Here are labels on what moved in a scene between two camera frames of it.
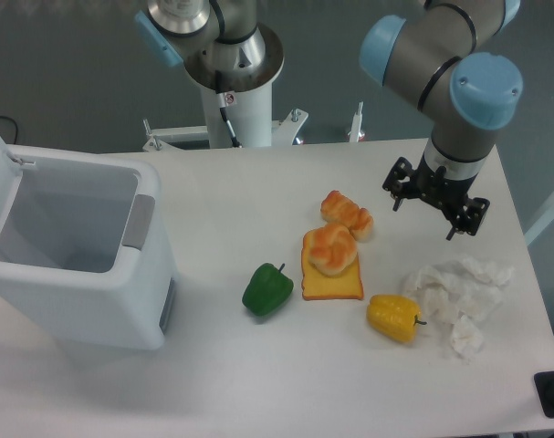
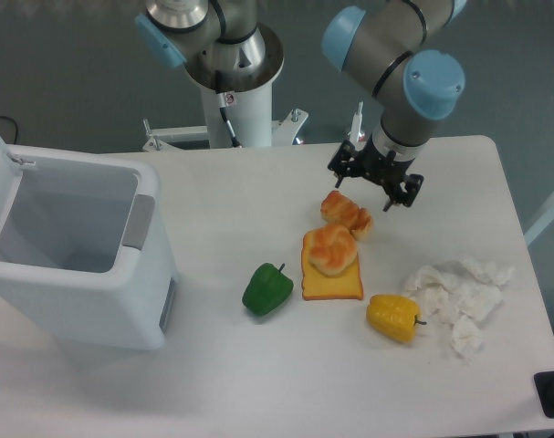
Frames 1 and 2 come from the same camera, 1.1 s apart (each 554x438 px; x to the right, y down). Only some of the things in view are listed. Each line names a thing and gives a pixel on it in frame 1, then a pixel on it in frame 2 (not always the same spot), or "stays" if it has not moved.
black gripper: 450,194 -> 387,172
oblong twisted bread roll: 339,209 stays
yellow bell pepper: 395,316 stays
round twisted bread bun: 331,249 stays
